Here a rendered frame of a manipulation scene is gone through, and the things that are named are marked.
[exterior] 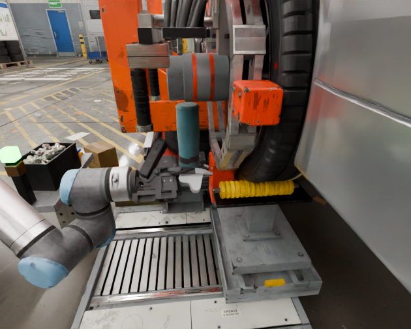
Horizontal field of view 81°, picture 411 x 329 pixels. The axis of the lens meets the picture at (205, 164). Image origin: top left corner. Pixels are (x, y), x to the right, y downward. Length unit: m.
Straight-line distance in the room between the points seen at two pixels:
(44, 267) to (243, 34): 0.61
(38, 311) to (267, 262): 0.92
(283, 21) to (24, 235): 0.67
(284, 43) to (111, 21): 0.87
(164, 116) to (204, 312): 0.88
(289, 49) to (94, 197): 0.53
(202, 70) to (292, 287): 0.81
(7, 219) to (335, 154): 0.63
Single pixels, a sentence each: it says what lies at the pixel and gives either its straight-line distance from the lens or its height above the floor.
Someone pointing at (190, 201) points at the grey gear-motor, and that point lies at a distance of 1.45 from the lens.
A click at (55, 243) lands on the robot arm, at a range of 0.65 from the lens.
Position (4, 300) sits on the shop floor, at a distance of 1.41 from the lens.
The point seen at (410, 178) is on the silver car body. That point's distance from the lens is 0.29.
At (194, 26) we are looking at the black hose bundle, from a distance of 0.56.
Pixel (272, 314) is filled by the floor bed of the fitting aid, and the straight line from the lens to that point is 1.05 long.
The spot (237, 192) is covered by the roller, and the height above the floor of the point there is 0.52.
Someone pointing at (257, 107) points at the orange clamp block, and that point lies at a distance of 0.45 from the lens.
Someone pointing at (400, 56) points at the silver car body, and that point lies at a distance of 0.30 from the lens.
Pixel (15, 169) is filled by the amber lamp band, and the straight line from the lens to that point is 0.95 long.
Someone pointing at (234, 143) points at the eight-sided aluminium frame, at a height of 0.74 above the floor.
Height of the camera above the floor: 0.96
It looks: 28 degrees down
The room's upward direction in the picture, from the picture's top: straight up
